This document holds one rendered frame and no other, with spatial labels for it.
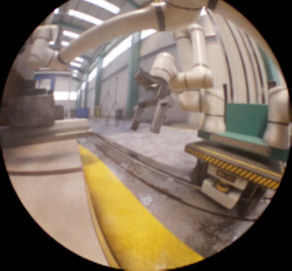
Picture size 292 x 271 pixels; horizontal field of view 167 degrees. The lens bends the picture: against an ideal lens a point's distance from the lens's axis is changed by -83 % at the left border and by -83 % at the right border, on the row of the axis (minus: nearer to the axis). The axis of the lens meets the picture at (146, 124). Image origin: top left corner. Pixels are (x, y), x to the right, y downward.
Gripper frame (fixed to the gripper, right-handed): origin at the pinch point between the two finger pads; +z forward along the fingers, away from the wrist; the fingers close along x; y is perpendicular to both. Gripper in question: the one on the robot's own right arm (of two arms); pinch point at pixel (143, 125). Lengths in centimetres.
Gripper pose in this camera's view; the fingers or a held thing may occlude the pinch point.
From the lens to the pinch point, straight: 33.1
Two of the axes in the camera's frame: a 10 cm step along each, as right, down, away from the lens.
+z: -3.0, 9.3, -1.9
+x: -5.4, 0.0, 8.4
